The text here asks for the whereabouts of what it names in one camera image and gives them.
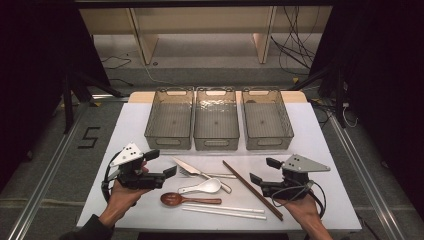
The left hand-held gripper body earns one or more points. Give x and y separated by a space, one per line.
133 180

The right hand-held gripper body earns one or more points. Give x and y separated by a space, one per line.
293 186

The brown wooden chopstick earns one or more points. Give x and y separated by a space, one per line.
254 189

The brown wooden spoon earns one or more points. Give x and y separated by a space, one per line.
170 199

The steel fork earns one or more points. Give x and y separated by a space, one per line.
223 175

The grey plastic basket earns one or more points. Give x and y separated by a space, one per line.
270 123
220 126
185 133

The white ceramic spoon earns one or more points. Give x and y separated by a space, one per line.
208 186

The person's left hand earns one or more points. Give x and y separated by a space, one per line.
121 200

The person's right hand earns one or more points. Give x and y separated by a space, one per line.
305 210

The white table sheet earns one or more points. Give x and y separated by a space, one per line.
310 140

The black metal stand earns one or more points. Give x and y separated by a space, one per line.
68 110
340 100

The light wooden desk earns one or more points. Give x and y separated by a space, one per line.
200 20

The black curtain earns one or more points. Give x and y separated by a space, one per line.
33 66
383 66

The metal floor rail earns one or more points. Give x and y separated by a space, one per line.
43 186
370 186

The black frame bar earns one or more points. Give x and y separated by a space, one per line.
200 3

